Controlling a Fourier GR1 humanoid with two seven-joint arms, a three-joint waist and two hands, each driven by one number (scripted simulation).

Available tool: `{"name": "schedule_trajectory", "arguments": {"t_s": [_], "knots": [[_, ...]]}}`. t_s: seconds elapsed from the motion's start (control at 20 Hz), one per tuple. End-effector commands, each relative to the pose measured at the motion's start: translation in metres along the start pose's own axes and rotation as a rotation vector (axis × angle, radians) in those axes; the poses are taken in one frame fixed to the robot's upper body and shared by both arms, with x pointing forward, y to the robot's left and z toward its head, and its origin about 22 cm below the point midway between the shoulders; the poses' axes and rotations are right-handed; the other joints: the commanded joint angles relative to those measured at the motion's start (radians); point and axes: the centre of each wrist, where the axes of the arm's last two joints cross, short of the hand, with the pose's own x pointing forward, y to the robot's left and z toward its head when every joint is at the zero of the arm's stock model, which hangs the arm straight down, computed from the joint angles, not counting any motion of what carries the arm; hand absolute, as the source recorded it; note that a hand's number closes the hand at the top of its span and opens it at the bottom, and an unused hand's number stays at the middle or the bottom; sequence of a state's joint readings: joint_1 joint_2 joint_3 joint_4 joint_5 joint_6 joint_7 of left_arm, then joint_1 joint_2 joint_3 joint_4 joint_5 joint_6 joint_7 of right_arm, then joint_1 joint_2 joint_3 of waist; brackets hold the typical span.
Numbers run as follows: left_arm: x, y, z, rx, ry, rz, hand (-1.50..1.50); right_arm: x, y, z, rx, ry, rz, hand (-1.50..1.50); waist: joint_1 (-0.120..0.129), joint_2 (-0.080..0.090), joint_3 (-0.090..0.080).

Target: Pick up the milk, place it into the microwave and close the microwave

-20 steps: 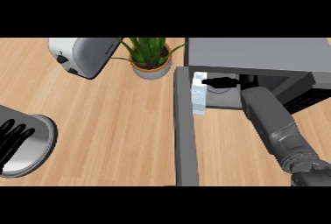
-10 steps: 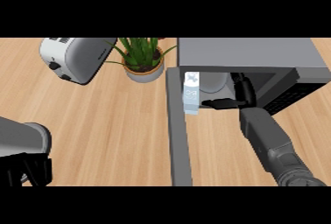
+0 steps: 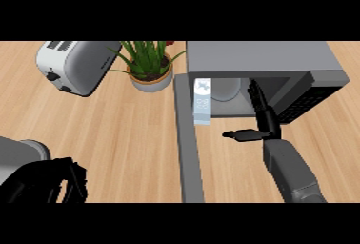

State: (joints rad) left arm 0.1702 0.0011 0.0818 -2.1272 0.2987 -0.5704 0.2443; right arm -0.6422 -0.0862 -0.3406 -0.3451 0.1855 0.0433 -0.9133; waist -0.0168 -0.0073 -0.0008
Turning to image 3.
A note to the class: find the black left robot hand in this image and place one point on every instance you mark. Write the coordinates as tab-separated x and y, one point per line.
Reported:
45	181

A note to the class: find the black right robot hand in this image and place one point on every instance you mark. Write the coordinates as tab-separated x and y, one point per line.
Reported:
266	120

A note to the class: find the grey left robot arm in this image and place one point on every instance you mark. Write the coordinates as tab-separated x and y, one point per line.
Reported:
21	152

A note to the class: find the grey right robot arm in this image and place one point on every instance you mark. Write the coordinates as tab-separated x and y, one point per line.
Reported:
292	171

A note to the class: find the white microwave turntable plate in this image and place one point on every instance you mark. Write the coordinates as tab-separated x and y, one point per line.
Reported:
228	90

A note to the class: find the grey microwave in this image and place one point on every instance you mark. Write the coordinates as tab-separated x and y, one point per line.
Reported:
269	73

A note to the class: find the grey microwave door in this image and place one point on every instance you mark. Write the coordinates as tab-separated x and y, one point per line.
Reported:
189	149

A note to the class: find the green potted plant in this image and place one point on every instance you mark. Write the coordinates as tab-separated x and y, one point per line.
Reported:
149	68

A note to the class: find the silver toaster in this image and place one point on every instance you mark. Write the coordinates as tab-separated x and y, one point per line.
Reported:
74	66

